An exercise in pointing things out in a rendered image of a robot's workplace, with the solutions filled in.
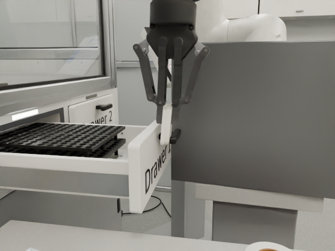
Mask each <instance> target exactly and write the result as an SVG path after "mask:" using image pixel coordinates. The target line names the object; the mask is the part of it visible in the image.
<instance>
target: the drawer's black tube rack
mask: <svg viewBox="0 0 335 251"><path fill-rule="evenodd" d="M115 127H116V126H115V125H78V124H52V123H33V124H30V125H27V126H24V127H21V128H18V129H15V130H12V131H9V132H6V133H3V134H0V147H4V148H2V149H0V152H8V153H24V154H41V155H58V156H74V157H90V158H109V157H110V156H111V155H112V154H113V153H115V155H118V149H119V148H120V147H121V146H123V145H124V144H125V143H126V139H125V138H117V135H116V136H114V138H112V139H110V140H109V141H107V142H106V143H104V144H103V145H102V146H100V147H99V148H97V149H96V150H95V151H93V152H84V151H82V148H83V147H84V146H87V145H88V144H89V143H91V142H92V141H94V140H96V139H97V138H99V137H100V136H102V135H104V134H105V133H107V132H108V131H110V130H112V129H113V128H115Z"/></svg>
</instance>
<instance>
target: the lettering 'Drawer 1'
mask: <svg viewBox="0 0 335 251"><path fill-rule="evenodd" d="M163 152H164V155H162V160H161V156H160V158H159V159H158V161H159V162H158V168H159V170H160V168H161V164H162V161H163V157H164V156H165V150H163ZM169 152H170V143H169ZM169 152H168V153H169ZM161 154H162V153H161ZM163 163H164V161H163ZM155 165H156V168H155V170H156V175H155V171H154V178H156V176H157V162H155V164H154V166H153V167H152V168H151V174H150V169H147V171H146V172H145V177H146V194H147V192H148V190H149V187H150V180H151V175H152V173H153V168H154V167H155ZM147 172H149V186H148V189H147ZM152 183H153V178H152Z"/></svg>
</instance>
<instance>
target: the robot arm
mask: <svg viewBox="0 0 335 251"><path fill-rule="evenodd" d="M248 41H287V31H286V26H285V24H284V22H283V21H282V20H281V19H280V18H279V17H277V16H275V15H272V14H266V13H265V14H257V15H252V16H248V17H244V18H240V19H234V20H227V19H226V18H225V17H224V14H223V1H222V0H152V2H151V3H150V28H149V31H148V33H147V35H146V39H145V40H143V41H142V42H140V43H139V44H134V45H133V50H134V51H135V53H136V55H137V57H138V58H139V63H140V67H141V72H142V77H143V82H144V87H145V91H146V96H147V100H148V101H150V102H153V103H155V104H156V106H157V116H156V122H157V123H158V124H162V129H161V141H160V145H164V144H165V145H168V144H169V139H170V137H171V130H172V125H176V124H177V122H178V120H179V109H180V106H181V105H185V104H188V103H189V102H190V101H191V98H192V95H193V91H194V88H195V85H196V82H197V79H198V76H199V72H200V69H201V66H202V63H203V60H204V59H205V58H206V56H207V55H208V54H209V52H210V50H209V48H208V47H207V46H204V45H203V44H201V42H248ZM149 45H150V47H151V48H152V50H153V51H154V53H155V54H156V56H157V57H158V66H159V68H158V92H157V95H156V91H155V86H154V81H153V76H152V71H151V66H150V61H149V57H148V55H147V54H148V52H149ZM194 46H195V52H194V53H195V55H196V56H197V57H196V59H195V62H194V65H193V68H192V72H191V75H190V78H189V82H188V85H187V88H186V92H185V95H184V97H181V83H182V66H183V59H184V58H185V57H186V56H187V55H188V54H189V52H190V51H191V50H192V48H193V47H194ZM169 59H173V65H174V68H173V90H172V103H170V104H166V96H167V76H168V60H169Z"/></svg>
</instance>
